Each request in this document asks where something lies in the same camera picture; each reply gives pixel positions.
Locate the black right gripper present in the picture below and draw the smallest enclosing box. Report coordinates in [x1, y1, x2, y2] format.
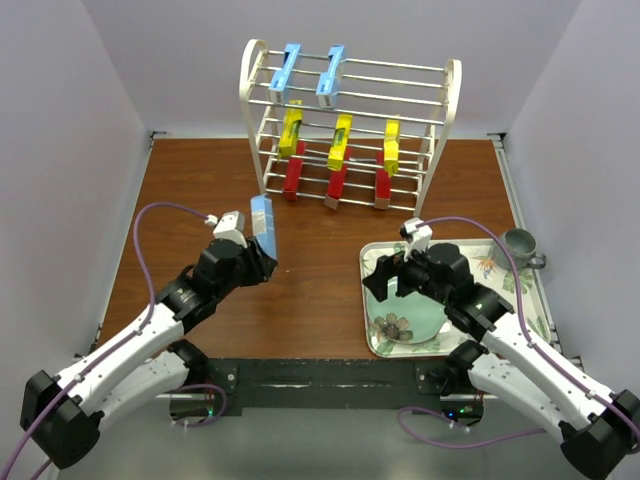
[362, 239, 450, 306]

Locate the blue silver toothpaste box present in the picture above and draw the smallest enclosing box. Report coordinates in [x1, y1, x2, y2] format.
[250, 195, 277, 260]

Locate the red toothpaste box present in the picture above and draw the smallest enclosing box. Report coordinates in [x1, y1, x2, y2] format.
[374, 151, 391, 210]
[282, 140, 306, 201]
[324, 147, 351, 210]

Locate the yellow toothpaste box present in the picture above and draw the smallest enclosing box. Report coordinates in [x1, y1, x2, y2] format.
[327, 114, 353, 171]
[383, 119, 400, 177]

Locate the yellow toothpaste box edge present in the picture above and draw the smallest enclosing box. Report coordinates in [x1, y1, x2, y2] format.
[278, 100, 304, 158]

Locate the light blue toothpaste box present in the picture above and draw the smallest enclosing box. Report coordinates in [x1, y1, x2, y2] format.
[316, 44, 346, 109]

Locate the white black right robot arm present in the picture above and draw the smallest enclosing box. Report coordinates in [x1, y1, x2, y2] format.
[362, 243, 639, 479]

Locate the cream metal-rod shelf rack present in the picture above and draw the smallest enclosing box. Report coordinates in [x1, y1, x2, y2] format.
[239, 39, 462, 216]

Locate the green ceramic plate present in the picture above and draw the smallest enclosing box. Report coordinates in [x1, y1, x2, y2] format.
[364, 280, 450, 345]

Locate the leaf-pattern serving tray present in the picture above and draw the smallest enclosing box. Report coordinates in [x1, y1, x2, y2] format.
[359, 238, 552, 358]

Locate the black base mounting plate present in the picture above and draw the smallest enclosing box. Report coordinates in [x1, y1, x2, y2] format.
[185, 358, 490, 424]

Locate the grey ceramic mug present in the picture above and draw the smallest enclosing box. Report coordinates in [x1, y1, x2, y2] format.
[499, 228, 547, 271]

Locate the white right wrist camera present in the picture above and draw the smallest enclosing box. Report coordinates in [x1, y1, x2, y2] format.
[400, 217, 433, 262]

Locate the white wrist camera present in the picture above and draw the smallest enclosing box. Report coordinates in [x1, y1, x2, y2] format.
[204, 210, 247, 248]
[400, 217, 433, 262]

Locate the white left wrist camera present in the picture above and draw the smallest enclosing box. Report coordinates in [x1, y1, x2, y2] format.
[204, 210, 247, 248]

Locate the aluminium frame rail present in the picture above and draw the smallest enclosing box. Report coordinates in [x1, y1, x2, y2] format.
[42, 354, 614, 480]

